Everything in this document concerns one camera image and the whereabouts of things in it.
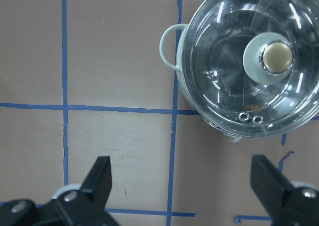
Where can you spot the glass pot lid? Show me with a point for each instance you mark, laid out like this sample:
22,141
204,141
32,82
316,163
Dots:
251,59

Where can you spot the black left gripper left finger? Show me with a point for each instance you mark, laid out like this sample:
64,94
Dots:
83,205

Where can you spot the pale green cooking pot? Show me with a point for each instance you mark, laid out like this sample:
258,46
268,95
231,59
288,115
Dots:
239,64

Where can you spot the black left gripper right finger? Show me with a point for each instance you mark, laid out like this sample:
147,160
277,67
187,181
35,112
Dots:
287,203

